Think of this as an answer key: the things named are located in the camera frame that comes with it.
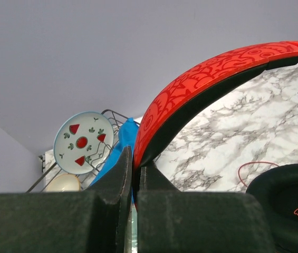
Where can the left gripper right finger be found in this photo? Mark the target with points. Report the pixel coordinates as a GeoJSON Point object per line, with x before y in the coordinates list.
{"type": "Point", "coordinates": [170, 220]}

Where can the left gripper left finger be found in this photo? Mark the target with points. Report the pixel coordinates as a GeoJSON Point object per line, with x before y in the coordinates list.
{"type": "Point", "coordinates": [93, 220]}

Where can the red black headphones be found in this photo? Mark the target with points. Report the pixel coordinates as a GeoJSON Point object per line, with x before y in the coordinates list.
{"type": "Point", "coordinates": [201, 86]}

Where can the cream ceramic bowl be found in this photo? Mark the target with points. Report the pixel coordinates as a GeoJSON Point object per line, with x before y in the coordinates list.
{"type": "Point", "coordinates": [64, 182]}

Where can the watermelon pattern plate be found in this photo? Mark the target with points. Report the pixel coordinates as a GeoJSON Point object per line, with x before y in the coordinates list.
{"type": "Point", "coordinates": [83, 141]}

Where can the black wire dish rack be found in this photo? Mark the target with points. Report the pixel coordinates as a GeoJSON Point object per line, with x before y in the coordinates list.
{"type": "Point", "coordinates": [51, 170]}

